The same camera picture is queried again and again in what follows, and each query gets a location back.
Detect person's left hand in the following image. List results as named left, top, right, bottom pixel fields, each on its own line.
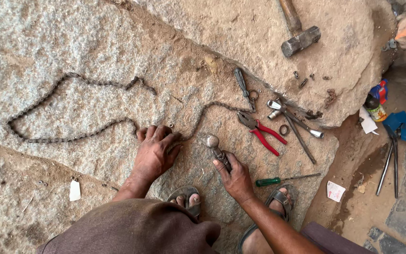
left=132, top=125, right=183, bottom=183

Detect person's right hand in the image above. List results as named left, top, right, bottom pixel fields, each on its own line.
left=212, top=151, right=257, bottom=205

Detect small metal ball-peen hammer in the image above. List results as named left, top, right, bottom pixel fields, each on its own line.
left=199, top=133, right=232, bottom=173

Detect long rusty bicycle chain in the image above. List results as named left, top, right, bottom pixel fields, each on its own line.
left=4, top=72, right=256, bottom=144

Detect person's right sandal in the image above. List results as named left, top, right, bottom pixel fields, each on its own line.
left=238, top=183, right=299, bottom=254

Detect person's sandal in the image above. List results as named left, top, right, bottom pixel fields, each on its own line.
left=238, top=183, right=299, bottom=254
left=167, top=186, right=202, bottom=218

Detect person's left sandal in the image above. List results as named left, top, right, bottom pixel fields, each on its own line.
left=167, top=186, right=202, bottom=218

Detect dark metal rod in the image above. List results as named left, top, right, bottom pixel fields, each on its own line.
left=283, top=113, right=317, bottom=165

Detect person's brown garment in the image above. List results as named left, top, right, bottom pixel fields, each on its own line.
left=35, top=198, right=222, bottom=254

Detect silver socket wrench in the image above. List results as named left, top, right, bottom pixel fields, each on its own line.
left=266, top=99, right=325, bottom=139

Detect white paper scrap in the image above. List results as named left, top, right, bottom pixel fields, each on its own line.
left=69, top=179, right=82, bottom=202

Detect printed paper label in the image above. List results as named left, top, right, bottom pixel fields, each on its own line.
left=327, top=180, right=347, bottom=203

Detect purple cloth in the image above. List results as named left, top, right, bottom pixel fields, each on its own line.
left=301, top=221, right=377, bottom=254

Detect white paper sheet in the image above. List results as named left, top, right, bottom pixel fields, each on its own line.
left=359, top=106, right=380, bottom=135

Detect oil bottle with blue cap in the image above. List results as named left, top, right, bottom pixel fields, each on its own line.
left=364, top=79, right=389, bottom=123

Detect long metal tongs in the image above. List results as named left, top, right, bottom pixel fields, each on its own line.
left=375, top=125, right=402, bottom=199

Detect blue plastic piece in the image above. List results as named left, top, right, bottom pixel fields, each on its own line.
left=382, top=111, right=406, bottom=144

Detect green-handled screwdriver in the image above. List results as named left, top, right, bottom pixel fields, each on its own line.
left=255, top=172, right=322, bottom=188

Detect red-handled pliers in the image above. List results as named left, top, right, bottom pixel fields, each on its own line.
left=237, top=111, right=288, bottom=157

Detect black chain breaker tool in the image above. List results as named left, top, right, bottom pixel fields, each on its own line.
left=234, top=67, right=259, bottom=113

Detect short rusty chain piece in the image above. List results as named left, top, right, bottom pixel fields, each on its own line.
left=324, top=88, right=337, bottom=109

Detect large wooden-handled sledge hammer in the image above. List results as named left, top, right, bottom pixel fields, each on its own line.
left=278, top=0, right=321, bottom=58

